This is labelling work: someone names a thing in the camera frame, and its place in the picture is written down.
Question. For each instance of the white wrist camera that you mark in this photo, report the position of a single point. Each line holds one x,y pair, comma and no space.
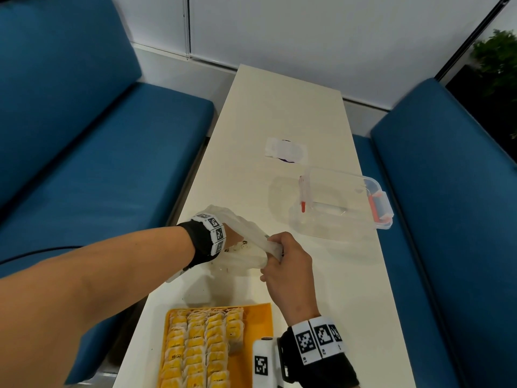
262,361
177,274

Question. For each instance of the green leafy plant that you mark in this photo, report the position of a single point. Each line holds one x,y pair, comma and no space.
497,60

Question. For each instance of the person's right forearm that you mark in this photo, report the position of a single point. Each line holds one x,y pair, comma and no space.
323,371

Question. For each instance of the black metal pole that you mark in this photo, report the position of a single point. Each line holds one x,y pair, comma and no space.
472,38

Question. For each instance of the white marker wristband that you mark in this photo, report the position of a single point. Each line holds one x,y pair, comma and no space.
319,339
216,232

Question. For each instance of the clear box with red latches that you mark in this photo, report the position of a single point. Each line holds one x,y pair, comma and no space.
339,197

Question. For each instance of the row of tea bags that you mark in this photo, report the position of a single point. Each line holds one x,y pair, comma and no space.
198,347

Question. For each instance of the person's right hand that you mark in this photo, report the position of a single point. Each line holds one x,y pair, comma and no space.
293,278

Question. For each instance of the person's left forearm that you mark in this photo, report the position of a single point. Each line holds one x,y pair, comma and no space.
101,286

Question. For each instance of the blue sofa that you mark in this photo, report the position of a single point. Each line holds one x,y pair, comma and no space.
89,149
444,230

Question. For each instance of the yellow tray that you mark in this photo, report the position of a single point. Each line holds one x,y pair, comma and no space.
258,319

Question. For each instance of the person's left hand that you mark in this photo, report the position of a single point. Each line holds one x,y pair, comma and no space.
233,238

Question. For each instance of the clear plastic bag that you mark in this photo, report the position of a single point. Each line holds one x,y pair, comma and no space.
242,260

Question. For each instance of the white paper patch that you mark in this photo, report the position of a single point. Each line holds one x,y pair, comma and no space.
284,149

